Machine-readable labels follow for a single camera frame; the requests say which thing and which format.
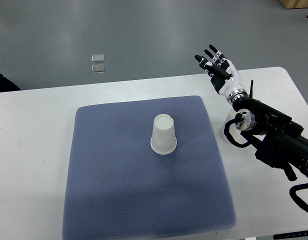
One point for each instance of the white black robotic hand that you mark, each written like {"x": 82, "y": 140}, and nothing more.
{"x": 223, "y": 75}

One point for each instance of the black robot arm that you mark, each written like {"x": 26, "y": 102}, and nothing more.
{"x": 277, "y": 139}

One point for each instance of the wooden furniture corner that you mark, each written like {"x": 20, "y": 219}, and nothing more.
{"x": 294, "y": 4}

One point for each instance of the upper metal floor plate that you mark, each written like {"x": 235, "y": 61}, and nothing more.
{"x": 97, "y": 58}

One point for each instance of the blue quilted cushion mat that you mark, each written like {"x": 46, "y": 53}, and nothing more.
{"x": 119, "y": 188}

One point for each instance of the black table control panel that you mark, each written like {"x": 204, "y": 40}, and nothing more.
{"x": 290, "y": 235}

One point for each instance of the dark object left edge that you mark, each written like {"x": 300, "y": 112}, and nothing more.
{"x": 6, "y": 85}

